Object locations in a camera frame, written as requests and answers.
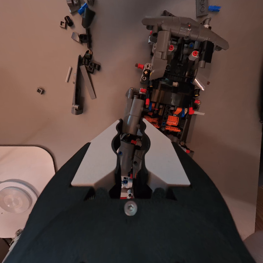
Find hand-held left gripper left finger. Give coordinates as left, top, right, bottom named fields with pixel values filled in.
left=71, top=118, right=124, bottom=195

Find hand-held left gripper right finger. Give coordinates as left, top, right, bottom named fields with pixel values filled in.
left=141, top=118, right=191, bottom=195

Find small grey lego subassembly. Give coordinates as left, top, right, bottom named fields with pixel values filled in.
left=123, top=93, right=145, bottom=137

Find large grey lego vehicle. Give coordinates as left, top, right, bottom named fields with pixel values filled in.
left=120, top=10, right=229, bottom=200

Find long grey lego tile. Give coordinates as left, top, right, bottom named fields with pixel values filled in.
left=79, top=65, right=97, bottom=100

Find scattered small lego pieces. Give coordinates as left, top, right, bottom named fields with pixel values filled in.
left=60, top=0, right=101, bottom=74

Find dark grey lego plate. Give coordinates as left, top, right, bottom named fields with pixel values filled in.
left=195, top=0, right=209, bottom=18

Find white book stand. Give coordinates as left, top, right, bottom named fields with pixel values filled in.
left=0, top=145, right=57, bottom=247

